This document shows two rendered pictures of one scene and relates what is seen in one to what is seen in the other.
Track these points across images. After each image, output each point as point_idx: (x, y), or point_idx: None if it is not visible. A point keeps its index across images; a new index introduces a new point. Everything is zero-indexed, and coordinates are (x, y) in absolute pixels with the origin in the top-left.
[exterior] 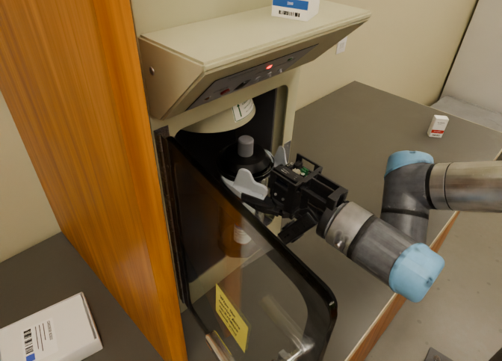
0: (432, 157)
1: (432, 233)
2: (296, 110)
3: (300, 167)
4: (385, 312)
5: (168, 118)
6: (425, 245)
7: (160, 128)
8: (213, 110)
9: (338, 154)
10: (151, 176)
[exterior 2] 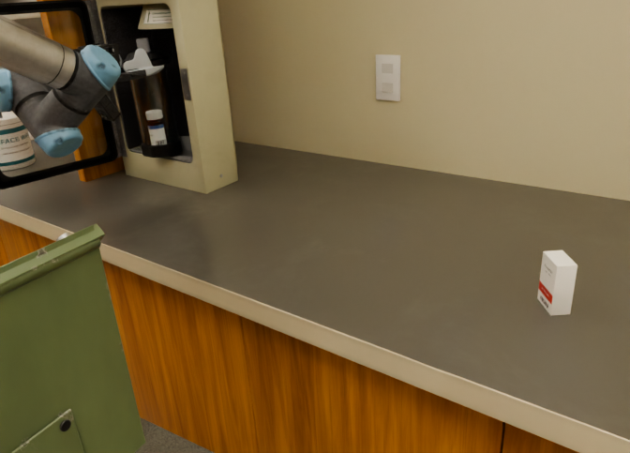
0: (87, 52)
1: (203, 276)
2: (498, 181)
3: (108, 51)
4: (234, 445)
5: None
6: (7, 72)
7: (92, 0)
8: (116, 1)
9: (382, 213)
10: None
